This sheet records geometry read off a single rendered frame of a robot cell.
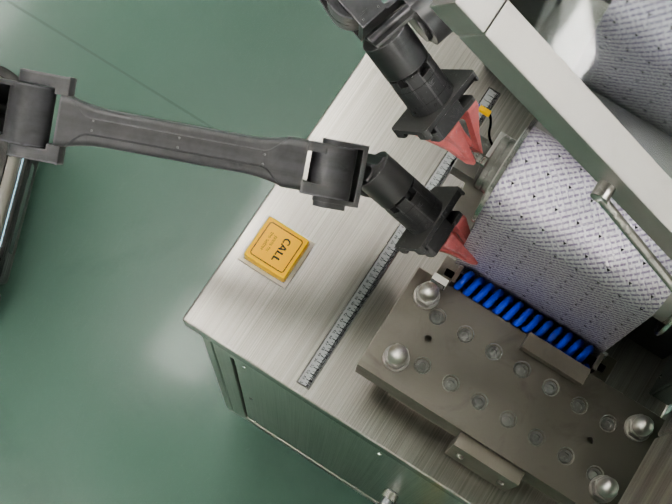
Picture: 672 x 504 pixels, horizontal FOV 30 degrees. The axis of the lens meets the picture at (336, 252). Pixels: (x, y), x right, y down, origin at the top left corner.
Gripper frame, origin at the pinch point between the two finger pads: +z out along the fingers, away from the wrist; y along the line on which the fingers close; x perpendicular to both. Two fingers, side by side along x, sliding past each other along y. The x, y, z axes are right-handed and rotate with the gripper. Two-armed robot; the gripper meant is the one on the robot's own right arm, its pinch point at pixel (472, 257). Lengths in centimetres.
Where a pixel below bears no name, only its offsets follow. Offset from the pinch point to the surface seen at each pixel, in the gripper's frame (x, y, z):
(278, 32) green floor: -126, -54, -5
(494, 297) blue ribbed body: 0.7, 2.4, 5.8
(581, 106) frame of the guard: 73, 13, -41
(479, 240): 7.5, 0.3, -4.7
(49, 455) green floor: -120, 53, 7
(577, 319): 9.8, 0.2, 12.7
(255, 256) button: -25.9, 12.8, -16.0
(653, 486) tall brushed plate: 33.8, 18.0, 16.1
